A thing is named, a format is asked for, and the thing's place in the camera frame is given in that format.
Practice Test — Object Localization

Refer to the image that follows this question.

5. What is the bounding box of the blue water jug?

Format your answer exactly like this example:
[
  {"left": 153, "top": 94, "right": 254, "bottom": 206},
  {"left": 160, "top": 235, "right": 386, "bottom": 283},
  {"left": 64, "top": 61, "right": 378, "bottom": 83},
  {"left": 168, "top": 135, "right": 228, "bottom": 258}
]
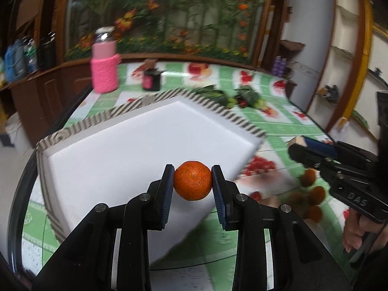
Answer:
[{"left": 5, "top": 40, "right": 27, "bottom": 83}]

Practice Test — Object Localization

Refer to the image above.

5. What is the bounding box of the pink knitted sleeve bottle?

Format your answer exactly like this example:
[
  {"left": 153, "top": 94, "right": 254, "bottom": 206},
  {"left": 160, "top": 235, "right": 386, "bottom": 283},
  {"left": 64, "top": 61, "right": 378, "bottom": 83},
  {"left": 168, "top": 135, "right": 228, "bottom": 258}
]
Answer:
[{"left": 90, "top": 26, "right": 121, "bottom": 94}]

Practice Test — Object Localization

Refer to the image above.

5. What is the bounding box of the small orange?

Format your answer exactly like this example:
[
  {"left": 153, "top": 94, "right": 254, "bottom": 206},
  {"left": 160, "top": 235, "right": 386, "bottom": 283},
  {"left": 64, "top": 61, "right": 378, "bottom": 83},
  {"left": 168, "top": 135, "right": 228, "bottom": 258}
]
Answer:
[{"left": 174, "top": 161, "right": 212, "bottom": 201}]

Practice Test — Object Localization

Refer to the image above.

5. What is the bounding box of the green leafy vegetable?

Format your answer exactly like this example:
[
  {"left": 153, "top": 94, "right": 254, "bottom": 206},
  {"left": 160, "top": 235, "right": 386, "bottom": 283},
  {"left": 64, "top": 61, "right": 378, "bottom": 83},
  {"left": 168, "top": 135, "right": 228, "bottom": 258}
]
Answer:
[
  {"left": 193, "top": 85, "right": 237, "bottom": 109},
  {"left": 235, "top": 85, "right": 267, "bottom": 110}
]

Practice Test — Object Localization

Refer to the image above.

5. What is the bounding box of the green leafy vegetable right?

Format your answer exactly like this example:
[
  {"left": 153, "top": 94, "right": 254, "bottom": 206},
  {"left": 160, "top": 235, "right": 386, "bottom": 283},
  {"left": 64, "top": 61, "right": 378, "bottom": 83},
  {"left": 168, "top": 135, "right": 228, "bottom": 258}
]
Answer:
[{"left": 235, "top": 85, "right": 267, "bottom": 110}]

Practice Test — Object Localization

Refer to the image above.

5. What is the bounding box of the purple bottles pair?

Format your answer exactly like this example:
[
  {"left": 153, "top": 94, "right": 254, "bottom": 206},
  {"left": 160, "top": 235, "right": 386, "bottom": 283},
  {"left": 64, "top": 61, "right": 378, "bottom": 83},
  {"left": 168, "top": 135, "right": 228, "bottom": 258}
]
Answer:
[{"left": 272, "top": 56, "right": 287, "bottom": 78}]

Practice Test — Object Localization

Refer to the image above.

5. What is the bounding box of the green leafy vegetable left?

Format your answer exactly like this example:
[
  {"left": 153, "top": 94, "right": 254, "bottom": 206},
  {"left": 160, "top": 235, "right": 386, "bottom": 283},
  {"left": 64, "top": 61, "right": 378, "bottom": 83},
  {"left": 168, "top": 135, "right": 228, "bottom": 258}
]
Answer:
[{"left": 193, "top": 85, "right": 237, "bottom": 109}]

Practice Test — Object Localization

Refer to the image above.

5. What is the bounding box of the large orange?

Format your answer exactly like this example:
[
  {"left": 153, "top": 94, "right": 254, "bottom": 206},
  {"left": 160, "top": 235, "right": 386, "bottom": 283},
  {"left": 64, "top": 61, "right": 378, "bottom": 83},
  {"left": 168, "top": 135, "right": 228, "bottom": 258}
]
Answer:
[
  {"left": 305, "top": 205, "right": 323, "bottom": 223},
  {"left": 308, "top": 186, "right": 325, "bottom": 206}
]

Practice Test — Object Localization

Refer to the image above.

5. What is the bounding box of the beige rice cake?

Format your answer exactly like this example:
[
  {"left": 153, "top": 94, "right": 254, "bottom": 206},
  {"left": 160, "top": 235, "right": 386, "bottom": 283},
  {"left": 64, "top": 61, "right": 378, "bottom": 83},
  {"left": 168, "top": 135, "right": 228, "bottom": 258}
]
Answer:
[
  {"left": 287, "top": 136, "right": 307, "bottom": 147},
  {"left": 287, "top": 191, "right": 309, "bottom": 215}
]

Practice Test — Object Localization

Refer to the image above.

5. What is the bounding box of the white plastic bag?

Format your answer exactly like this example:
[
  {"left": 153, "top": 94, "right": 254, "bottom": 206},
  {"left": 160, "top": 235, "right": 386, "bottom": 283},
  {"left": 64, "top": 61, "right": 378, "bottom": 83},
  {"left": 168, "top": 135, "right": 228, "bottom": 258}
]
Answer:
[{"left": 329, "top": 117, "right": 350, "bottom": 142}]

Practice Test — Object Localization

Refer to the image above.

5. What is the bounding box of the brown kiwi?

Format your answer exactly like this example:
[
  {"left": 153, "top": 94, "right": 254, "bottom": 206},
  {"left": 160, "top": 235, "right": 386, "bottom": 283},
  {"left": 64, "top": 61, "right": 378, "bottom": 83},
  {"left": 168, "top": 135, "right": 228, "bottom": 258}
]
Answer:
[{"left": 300, "top": 168, "right": 316, "bottom": 187}]

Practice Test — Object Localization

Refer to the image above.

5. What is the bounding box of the white tray striped rim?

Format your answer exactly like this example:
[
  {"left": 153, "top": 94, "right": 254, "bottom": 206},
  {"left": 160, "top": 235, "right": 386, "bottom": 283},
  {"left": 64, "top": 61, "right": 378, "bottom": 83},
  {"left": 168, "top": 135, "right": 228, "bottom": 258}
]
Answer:
[{"left": 36, "top": 87, "right": 267, "bottom": 267}]

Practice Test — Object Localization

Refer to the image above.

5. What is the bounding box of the small dark jar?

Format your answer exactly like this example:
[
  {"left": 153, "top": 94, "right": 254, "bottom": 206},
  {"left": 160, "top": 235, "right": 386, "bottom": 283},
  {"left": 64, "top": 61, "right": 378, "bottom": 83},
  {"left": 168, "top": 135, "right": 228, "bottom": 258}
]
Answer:
[{"left": 142, "top": 59, "right": 162, "bottom": 91}]

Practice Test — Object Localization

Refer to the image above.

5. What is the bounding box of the wooden side cabinet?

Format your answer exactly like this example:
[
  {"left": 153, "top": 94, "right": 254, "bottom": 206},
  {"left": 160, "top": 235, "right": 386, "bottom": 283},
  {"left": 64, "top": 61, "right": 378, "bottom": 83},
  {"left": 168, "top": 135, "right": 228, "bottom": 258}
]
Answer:
[{"left": 10, "top": 59, "right": 91, "bottom": 145}]

